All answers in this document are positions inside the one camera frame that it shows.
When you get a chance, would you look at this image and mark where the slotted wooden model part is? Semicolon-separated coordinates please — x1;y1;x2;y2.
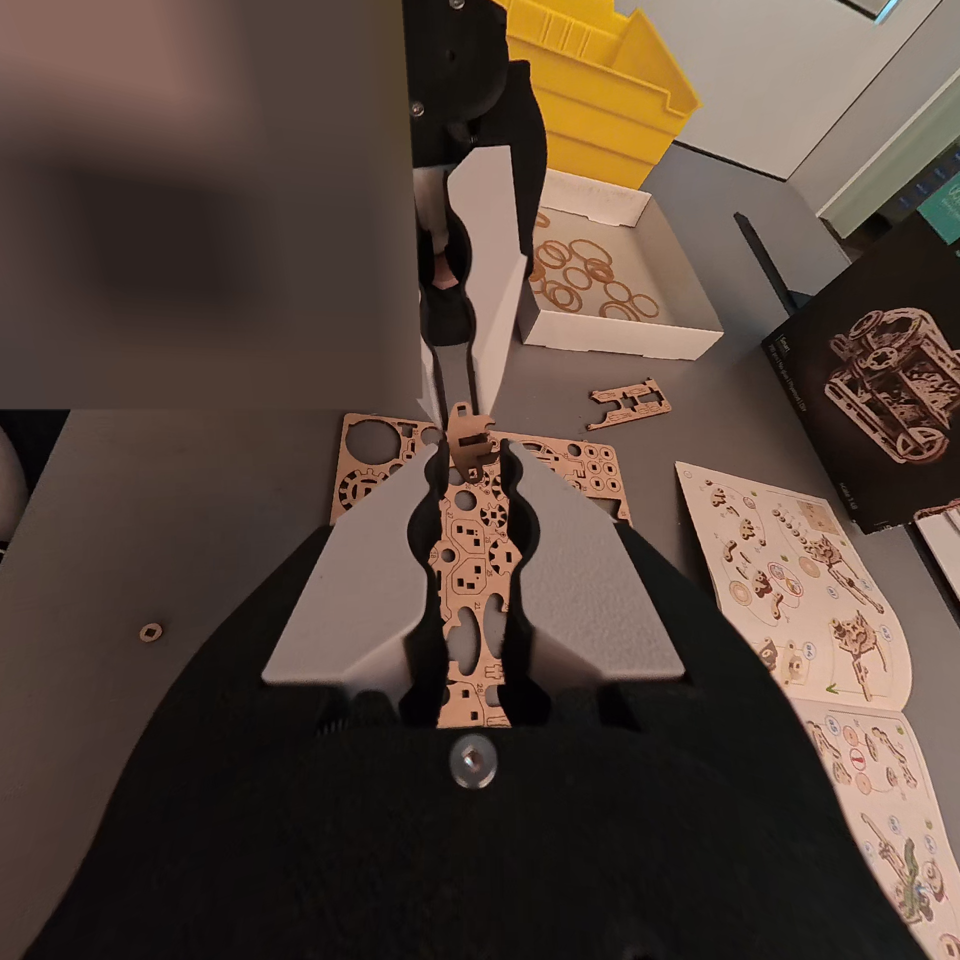
445;401;499;483

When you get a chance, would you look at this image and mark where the yellow plastic bin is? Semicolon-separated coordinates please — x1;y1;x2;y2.
495;0;702;192

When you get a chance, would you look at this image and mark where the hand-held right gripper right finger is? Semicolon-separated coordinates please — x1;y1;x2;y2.
502;439;687;727

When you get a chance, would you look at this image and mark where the notched wooden sheet strip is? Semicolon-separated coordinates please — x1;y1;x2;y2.
587;378;672;432

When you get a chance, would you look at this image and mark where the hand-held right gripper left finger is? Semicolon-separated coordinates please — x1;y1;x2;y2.
261;442;445;727

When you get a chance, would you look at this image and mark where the teal box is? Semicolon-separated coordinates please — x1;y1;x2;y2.
916;168;960;245

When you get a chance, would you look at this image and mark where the black model kit box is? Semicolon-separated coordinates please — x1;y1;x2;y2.
761;217;960;535

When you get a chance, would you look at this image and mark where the white cardboard box tray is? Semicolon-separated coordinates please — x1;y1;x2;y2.
516;168;725;365

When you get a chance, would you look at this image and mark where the large wooden part sheet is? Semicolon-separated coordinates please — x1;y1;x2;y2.
330;411;633;730

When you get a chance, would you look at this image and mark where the pile of tan rubber bands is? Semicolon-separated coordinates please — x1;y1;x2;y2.
528;213;661;324

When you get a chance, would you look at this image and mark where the instruction booklet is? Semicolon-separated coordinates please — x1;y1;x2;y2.
675;461;948;960

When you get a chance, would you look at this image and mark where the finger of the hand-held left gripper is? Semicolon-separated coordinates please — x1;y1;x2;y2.
447;146;530;414
417;339;447;423

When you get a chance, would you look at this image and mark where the black cable slot cover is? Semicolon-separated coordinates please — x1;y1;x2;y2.
733;212;800;316

